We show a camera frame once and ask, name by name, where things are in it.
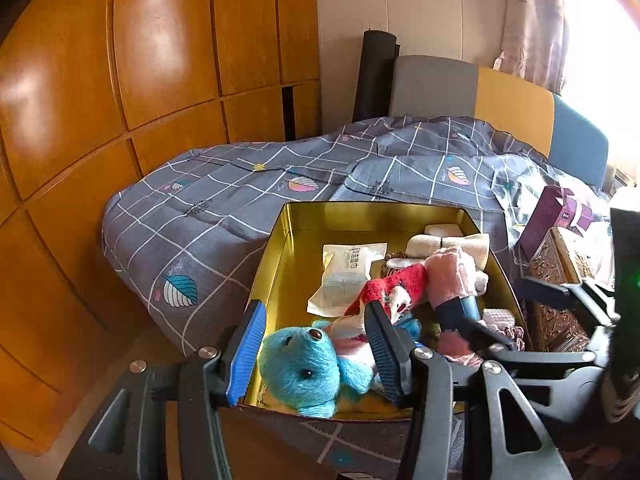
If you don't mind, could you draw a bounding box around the white wet wipes pack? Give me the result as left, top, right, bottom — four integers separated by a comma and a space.
306, 242, 388, 318

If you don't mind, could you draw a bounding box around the pink sock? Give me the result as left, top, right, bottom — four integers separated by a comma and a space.
425, 247, 488, 361

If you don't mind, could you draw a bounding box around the cream towel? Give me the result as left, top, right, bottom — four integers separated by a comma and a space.
402, 232, 491, 271

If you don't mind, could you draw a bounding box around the pink curtain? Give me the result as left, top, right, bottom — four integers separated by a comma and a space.
492, 0, 576, 96

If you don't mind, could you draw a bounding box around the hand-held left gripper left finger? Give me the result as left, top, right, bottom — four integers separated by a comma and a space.
60, 299, 268, 480

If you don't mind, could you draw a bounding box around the wooden wardrobe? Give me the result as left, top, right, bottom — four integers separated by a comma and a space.
0, 0, 323, 461

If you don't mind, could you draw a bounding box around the blue teddy bear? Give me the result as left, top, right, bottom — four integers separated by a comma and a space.
257, 317, 426, 418

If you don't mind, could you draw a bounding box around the grey checked duvet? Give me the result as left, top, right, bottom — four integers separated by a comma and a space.
100, 116, 616, 480

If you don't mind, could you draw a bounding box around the red white sock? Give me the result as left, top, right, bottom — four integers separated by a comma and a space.
345, 262, 431, 328

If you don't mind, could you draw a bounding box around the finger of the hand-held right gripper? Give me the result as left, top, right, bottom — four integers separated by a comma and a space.
435, 295, 598, 369
517, 275, 623, 329

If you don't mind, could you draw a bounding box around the grey yellow blue headboard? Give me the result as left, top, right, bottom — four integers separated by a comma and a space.
389, 55, 610, 188

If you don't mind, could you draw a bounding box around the purple tissue carton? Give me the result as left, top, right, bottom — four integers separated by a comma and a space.
517, 186, 608, 261

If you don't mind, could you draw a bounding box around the white knit cloth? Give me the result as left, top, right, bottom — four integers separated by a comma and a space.
480, 309, 516, 328

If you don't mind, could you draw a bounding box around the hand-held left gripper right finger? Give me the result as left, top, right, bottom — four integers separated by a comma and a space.
363, 302, 573, 480

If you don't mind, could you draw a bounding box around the gold tin box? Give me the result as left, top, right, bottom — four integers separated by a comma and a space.
237, 201, 531, 413

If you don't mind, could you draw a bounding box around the gold ornate tissue box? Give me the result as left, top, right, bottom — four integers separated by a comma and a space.
520, 227, 616, 353

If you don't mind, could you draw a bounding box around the taupe satin scrunchie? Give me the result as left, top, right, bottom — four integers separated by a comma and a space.
492, 325, 526, 351

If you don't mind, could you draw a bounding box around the black rolled mat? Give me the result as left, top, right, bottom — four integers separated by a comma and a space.
352, 30, 401, 123

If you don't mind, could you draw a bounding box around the window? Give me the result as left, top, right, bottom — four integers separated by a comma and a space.
555, 0, 640, 181

